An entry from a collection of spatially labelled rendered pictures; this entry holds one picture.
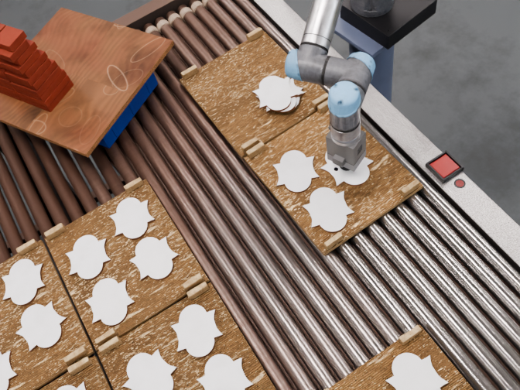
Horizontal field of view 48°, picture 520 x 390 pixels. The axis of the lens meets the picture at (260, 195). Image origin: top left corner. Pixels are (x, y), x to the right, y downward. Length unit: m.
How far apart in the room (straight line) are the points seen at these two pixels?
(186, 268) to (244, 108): 0.57
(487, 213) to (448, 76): 1.60
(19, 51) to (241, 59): 0.71
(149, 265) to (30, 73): 0.69
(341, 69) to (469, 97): 1.73
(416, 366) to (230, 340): 0.47
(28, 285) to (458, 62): 2.39
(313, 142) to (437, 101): 1.41
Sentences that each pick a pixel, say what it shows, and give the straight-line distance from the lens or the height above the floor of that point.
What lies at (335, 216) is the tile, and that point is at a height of 0.94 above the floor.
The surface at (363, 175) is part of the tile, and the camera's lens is 1.64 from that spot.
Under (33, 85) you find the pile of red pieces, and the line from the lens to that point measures 1.94.
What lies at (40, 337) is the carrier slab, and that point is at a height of 0.95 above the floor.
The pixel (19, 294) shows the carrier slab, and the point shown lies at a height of 0.95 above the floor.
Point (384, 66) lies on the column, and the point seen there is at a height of 0.68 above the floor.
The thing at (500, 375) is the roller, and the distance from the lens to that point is 1.56.
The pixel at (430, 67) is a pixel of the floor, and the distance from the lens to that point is 3.27.
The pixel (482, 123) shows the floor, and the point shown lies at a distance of 3.07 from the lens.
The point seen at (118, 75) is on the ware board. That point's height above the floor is 1.04.
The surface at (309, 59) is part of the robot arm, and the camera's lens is 1.52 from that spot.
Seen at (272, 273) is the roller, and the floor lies 0.92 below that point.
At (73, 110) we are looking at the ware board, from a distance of 1.99.
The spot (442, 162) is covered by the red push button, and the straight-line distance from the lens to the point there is 1.78.
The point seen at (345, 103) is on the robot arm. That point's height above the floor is 1.32.
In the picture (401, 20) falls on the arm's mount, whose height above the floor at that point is 0.93.
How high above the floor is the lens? 2.40
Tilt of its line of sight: 58 degrees down
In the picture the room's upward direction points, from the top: 16 degrees counter-clockwise
